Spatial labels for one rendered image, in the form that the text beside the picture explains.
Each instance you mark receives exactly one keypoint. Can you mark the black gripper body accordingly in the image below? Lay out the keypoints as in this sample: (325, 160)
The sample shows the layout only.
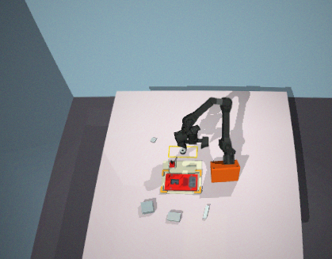
(189, 141)

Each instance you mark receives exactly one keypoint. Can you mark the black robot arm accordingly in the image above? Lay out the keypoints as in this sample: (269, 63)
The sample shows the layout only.
(188, 130)

